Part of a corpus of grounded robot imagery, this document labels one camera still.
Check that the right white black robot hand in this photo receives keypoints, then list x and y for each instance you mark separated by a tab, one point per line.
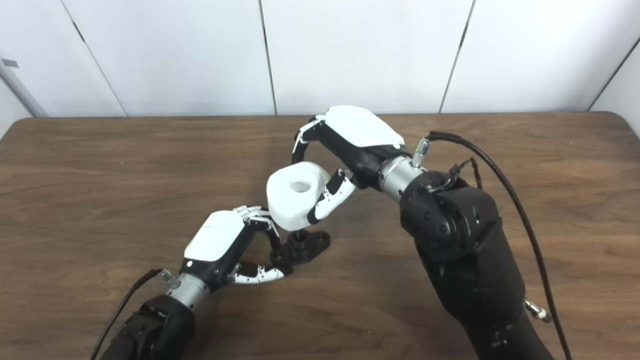
357	135

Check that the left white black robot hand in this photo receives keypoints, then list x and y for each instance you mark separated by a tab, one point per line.
217	240

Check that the black flanged holder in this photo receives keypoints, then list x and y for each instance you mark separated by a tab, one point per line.
302	247

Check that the round white piece with holes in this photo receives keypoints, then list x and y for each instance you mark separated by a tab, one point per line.
292	197

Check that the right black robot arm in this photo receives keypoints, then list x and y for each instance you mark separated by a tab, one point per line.
465	260

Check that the grey wall corner post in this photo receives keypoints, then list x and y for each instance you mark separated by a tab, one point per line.
20	90

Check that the small grey label on post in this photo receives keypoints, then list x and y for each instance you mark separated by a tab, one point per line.
10	63

